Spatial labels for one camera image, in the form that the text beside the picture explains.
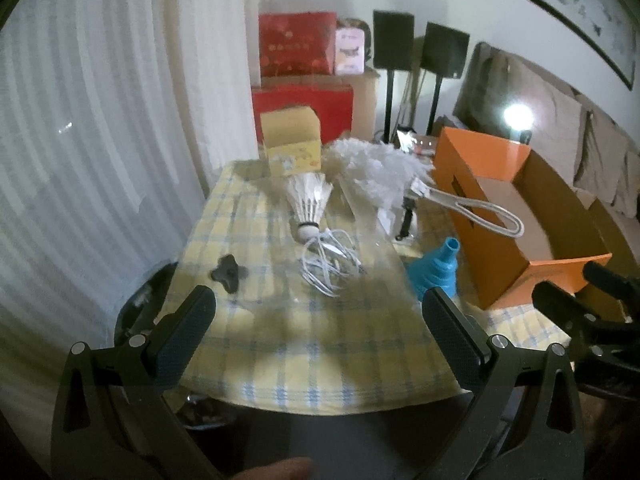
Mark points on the sofa with beige cover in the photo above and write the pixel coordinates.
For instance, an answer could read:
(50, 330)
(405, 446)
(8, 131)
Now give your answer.
(550, 105)

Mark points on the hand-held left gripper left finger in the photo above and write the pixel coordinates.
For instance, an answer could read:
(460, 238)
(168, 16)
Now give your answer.
(185, 340)

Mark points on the pink box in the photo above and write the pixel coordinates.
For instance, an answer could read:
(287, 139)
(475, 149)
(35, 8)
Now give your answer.
(349, 52)

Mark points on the small lit device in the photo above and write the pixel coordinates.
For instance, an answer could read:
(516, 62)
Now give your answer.
(417, 142)

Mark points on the blue funnel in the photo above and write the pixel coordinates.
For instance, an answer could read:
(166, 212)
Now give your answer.
(430, 270)

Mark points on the yellow plaid tablecloth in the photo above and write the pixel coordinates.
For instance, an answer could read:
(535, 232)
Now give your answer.
(300, 350)

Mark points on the clear plastic sheet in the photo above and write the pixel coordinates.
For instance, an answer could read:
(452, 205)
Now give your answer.
(365, 220)

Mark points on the white curtain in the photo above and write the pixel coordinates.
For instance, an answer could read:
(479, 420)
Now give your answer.
(100, 110)

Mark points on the white feather shuttlecock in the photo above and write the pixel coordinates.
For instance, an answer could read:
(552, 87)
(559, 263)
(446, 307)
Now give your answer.
(307, 200)

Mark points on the orange cardboard box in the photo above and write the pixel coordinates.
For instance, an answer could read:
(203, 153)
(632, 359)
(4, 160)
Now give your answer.
(460, 170)

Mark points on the small yellow box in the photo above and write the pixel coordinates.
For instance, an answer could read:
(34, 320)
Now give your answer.
(290, 130)

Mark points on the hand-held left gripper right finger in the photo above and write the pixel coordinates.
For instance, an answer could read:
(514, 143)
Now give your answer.
(450, 330)

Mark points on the red box with cake print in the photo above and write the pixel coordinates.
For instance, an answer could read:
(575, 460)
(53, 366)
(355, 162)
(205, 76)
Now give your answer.
(330, 105)

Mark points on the white fluffy duster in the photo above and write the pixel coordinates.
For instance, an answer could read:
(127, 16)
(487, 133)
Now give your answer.
(370, 165)

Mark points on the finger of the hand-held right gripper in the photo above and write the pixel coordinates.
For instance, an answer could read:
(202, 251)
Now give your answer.
(555, 300)
(607, 277)

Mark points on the bright lamp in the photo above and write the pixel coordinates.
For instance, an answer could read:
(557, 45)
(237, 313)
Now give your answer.
(516, 117)

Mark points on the red gift box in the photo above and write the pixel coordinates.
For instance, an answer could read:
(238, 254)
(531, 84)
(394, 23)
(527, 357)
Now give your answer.
(295, 42)

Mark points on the small black knob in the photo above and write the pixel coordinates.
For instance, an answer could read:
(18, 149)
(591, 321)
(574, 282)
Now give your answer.
(227, 272)

